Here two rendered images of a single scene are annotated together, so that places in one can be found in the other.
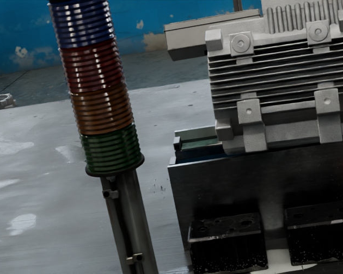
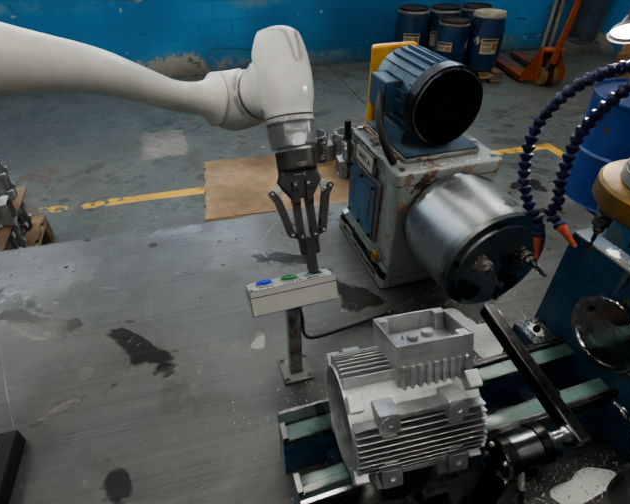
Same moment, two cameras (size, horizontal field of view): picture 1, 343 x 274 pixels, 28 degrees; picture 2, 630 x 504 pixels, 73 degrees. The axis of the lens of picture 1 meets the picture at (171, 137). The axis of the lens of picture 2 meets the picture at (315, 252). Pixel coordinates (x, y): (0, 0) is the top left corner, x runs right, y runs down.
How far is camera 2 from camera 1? 0.75 m
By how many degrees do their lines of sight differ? 30
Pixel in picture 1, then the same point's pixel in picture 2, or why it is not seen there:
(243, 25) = (374, 377)
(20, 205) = (104, 450)
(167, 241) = not seen: outside the picture
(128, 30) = not seen: hidden behind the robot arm
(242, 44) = (392, 425)
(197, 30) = (281, 296)
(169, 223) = (272, 485)
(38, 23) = not seen: outside the picture
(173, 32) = (259, 299)
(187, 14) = (140, 52)
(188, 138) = (290, 420)
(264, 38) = (399, 396)
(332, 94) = (463, 457)
